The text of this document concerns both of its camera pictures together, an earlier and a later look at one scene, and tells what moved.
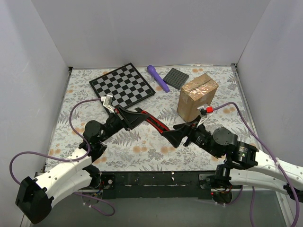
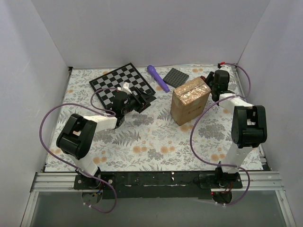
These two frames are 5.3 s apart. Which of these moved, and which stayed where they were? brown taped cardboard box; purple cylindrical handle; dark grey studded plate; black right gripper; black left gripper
Moved: black left gripper; black right gripper; brown taped cardboard box
Stayed: purple cylindrical handle; dark grey studded plate
